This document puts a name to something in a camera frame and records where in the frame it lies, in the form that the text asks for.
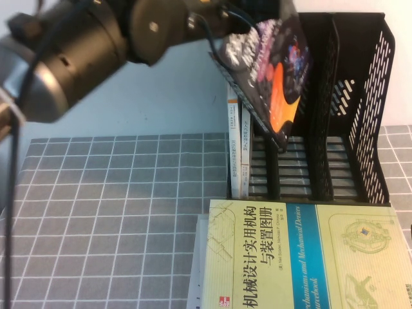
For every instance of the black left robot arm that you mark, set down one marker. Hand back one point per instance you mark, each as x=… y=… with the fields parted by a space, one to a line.
x=80 y=48

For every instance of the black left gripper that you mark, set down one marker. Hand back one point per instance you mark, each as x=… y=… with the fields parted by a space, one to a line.
x=219 y=19

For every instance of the dark mobile robot book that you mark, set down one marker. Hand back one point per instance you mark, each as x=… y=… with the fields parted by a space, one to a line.
x=283 y=96

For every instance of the white book orange stripe spine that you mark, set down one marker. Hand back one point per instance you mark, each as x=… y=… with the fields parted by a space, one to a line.
x=235 y=145

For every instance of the grey checked tablecloth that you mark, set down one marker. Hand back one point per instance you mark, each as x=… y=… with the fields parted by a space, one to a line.
x=96 y=209

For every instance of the black plastic book stand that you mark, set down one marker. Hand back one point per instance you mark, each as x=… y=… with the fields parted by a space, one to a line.
x=354 y=48

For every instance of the thin white book dark logo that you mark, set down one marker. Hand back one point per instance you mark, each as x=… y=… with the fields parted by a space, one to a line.
x=246 y=145

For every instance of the yellow-green mechanical design book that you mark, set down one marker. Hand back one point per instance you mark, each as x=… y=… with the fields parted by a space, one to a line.
x=257 y=257

